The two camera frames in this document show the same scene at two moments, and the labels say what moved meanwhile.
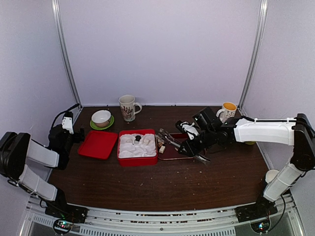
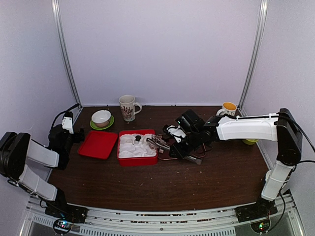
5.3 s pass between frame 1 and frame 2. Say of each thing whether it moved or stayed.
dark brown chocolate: stayed
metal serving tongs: moved
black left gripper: stayed
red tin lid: stayed
